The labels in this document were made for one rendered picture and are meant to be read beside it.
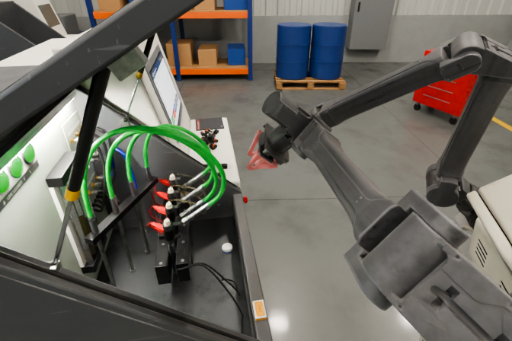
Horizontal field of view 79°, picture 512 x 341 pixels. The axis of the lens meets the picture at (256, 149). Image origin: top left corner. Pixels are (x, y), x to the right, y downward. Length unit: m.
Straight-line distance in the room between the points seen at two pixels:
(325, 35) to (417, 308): 5.32
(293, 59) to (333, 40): 0.71
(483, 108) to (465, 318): 0.56
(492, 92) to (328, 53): 4.87
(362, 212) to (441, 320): 0.13
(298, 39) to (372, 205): 5.14
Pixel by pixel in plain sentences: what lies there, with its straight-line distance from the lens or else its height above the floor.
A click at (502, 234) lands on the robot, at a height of 1.32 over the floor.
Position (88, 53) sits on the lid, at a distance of 0.39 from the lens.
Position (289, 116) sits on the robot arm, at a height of 1.48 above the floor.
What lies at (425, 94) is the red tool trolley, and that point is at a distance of 5.02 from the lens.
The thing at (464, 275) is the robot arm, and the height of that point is 1.52.
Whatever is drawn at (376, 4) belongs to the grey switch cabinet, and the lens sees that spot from 7.35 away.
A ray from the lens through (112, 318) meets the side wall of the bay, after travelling 0.70.
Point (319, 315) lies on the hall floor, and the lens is 2.10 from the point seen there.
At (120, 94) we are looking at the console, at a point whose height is 1.39.
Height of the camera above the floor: 1.74
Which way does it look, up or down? 29 degrees down
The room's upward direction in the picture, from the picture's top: straight up
